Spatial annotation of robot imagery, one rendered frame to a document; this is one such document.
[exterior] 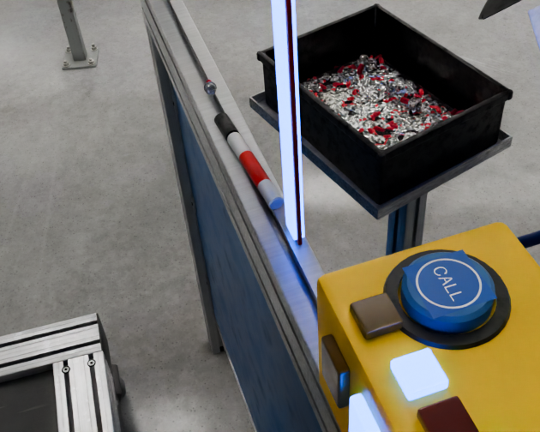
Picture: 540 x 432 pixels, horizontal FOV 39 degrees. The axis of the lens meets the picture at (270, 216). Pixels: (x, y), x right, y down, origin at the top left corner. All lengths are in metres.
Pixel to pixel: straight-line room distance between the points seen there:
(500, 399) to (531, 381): 0.02
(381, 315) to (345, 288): 0.03
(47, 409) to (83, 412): 0.08
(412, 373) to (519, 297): 0.07
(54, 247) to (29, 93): 0.68
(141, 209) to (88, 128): 0.39
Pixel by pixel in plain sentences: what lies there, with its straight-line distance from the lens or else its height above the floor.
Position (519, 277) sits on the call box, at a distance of 0.36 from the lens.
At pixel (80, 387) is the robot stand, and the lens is 1.38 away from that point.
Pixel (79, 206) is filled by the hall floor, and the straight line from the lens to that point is 2.02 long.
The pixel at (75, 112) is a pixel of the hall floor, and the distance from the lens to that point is 2.33.
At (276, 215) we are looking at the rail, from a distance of 0.68.
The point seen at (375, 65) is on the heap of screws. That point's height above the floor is 0.83.
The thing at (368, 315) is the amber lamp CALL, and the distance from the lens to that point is 0.33.
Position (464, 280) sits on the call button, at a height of 1.08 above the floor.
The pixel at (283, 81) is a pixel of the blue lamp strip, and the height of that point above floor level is 1.03.
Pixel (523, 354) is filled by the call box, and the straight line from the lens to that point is 0.34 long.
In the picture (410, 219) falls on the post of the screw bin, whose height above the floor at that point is 0.73.
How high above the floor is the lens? 1.34
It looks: 45 degrees down
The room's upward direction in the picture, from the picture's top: 5 degrees counter-clockwise
